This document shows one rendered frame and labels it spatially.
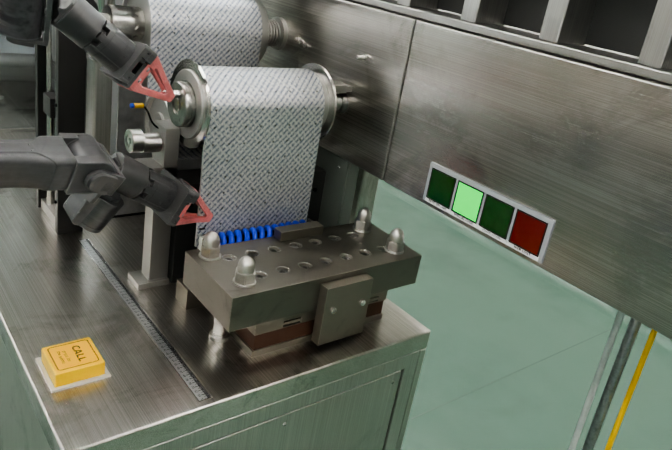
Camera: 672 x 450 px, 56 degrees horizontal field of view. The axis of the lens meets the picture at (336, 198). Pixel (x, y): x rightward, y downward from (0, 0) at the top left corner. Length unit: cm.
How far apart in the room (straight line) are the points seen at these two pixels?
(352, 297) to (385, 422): 31
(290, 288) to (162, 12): 56
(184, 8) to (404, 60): 43
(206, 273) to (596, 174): 59
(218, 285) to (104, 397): 22
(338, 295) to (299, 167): 26
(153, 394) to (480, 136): 63
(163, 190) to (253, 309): 23
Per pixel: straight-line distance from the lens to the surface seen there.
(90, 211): 103
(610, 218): 93
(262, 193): 116
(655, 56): 90
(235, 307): 97
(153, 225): 118
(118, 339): 110
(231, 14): 132
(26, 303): 120
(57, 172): 93
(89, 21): 99
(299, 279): 103
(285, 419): 110
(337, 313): 108
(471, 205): 105
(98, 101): 180
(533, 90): 98
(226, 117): 107
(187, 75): 109
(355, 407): 120
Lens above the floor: 153
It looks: 21 degrees down
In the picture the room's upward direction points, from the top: 10 degrees clockwise
